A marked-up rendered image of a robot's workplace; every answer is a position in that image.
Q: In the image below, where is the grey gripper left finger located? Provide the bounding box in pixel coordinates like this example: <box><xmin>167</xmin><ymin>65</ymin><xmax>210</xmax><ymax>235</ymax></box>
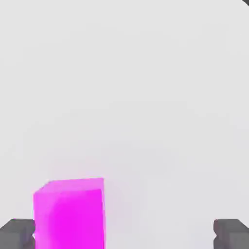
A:
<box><xmin>0</xmin><ymin>218</ymin><xmax>36</xmax><ymax>249</ymax></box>

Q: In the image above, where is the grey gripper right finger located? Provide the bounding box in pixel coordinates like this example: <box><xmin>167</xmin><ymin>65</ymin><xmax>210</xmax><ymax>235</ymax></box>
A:
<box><xmin>213</xmin><ymin>218</ymin><xmax>249</xmax><ymax>249</ymax></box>

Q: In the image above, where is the small magenta cube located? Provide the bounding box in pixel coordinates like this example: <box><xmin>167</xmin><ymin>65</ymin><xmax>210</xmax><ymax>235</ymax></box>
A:
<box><xmin>32</xmin><ymin>177</ymin><xmax>107</xmax><ymax>249</ymax></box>

